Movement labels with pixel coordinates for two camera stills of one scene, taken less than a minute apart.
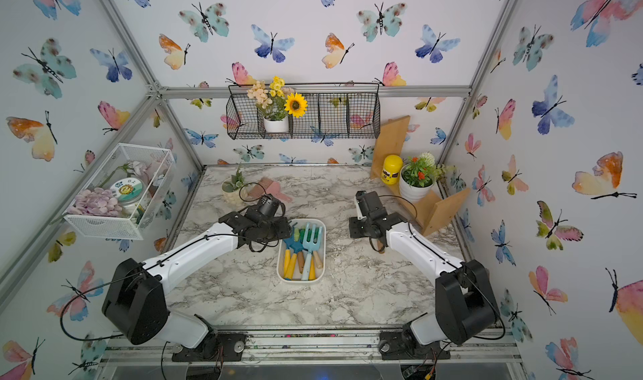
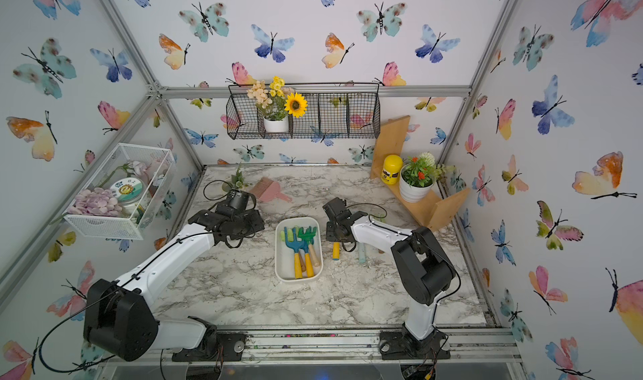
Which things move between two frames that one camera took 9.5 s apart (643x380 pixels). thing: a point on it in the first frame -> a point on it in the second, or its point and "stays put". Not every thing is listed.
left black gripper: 285,230 -> 257,218
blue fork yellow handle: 286,262 -> 296,245
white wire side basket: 118,199 stays put
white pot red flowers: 418,177 stays put
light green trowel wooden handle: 317,259 stays put
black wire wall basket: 334,111 stays put
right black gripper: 353,226 -> 328,233
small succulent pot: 230,187 stays put
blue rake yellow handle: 295,247 -> 336,250
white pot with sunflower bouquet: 275,103 stays put
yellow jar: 392,166 stays put
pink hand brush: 271,187 stays put
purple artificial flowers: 95,202 stays put
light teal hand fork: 310,247 -> 362,253
